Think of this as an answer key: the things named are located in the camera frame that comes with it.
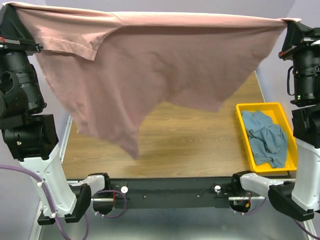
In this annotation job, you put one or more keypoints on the blue t shirt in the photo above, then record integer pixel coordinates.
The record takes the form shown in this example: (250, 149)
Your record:
(268, 141)

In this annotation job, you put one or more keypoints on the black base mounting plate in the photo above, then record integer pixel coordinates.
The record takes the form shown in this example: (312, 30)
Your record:
(174, 193)

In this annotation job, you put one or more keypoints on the pink t shirt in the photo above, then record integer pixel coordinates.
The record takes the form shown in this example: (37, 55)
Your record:
(109, 70)

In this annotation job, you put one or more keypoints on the yellow plastic bin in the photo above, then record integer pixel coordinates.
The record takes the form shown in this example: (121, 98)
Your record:
(276, 112)

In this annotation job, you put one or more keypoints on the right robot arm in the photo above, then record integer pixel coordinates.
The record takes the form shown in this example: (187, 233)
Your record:
(299, 200)

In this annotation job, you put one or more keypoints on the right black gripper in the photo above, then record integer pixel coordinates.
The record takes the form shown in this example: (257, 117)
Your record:
(295, 32)

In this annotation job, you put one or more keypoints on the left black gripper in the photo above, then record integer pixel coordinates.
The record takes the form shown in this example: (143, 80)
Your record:
(12, 26)

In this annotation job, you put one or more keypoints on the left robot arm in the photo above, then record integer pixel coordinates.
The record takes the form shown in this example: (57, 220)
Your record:
(31, 135)

